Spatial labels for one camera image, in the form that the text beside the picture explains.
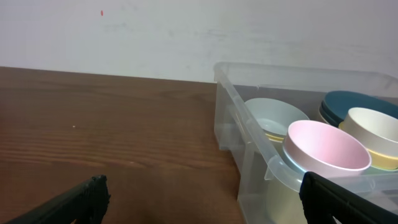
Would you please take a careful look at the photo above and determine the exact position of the yellow cup front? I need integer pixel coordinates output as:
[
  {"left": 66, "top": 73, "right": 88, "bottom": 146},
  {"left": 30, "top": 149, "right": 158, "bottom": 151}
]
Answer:
[{"left": 338, "top": 122, "right": 397, "bottom": 171}]

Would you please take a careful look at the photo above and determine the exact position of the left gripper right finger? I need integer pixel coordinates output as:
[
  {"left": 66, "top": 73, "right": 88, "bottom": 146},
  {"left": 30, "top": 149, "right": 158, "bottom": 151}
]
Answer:
[{"left": 299, "top": 172, "right": 397, "bottom": 224}]

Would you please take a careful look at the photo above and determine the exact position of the pink cup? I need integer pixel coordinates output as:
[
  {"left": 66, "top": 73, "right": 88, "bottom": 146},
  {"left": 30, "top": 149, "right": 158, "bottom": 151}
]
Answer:
[{"left": 283, "top": 120, "right": 372, "bottom": 178}]

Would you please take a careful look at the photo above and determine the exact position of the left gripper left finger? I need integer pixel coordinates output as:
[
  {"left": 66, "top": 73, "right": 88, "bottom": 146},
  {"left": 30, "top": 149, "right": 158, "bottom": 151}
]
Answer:
[{"left": 6, "top": 175, "right": 111, "bottom": 224}]

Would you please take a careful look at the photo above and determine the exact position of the yellow cup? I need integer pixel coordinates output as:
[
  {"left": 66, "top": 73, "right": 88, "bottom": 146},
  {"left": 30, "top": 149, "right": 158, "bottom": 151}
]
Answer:
[
  {"left": 338, "top": 122, "right": 397, "bottom": 171},
  {"left": 266, "top": 179, "right": 307, "bottom": 224}
]

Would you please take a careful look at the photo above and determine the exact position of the yellow small bowl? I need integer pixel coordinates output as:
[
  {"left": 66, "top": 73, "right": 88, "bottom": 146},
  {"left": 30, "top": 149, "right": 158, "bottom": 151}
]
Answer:
[{"left": 265, "top": 133, "right": 284, "bottom": 142}]

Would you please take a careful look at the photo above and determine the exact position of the cream white cup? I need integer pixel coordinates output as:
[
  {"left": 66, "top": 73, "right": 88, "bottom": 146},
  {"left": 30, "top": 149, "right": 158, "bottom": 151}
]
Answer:
[{"left": 340, "top": 107, "right": 397, "bottom": 157}]

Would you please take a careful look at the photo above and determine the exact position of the clear plastic storage container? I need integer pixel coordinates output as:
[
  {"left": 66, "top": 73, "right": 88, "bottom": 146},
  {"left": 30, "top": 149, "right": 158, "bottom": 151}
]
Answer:
[{"left": 214, "top": 63, "right": 397, "bottom": 223}]

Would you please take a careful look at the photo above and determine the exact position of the grey small bowl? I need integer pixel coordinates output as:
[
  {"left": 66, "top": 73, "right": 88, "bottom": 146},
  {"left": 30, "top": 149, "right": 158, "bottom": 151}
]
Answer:
[{"left": 245, "top": 98, "right": 309, "bottom": 138}]

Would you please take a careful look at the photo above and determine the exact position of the light blue cup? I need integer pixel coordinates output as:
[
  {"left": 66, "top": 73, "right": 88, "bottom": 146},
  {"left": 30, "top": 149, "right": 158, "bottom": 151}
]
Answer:
[{"left": 281, "top": 147, "right": 306, "bottom": 175}]

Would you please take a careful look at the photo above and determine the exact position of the dark blue bowl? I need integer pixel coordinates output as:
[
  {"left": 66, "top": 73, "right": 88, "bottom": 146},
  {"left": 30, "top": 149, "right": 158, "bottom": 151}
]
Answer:
[
  {"left": 321, "top": 91, "right": 397, "bottom": 124},
  {"left": 318, "top": 106, "right": 339, "bottom": 127}
]

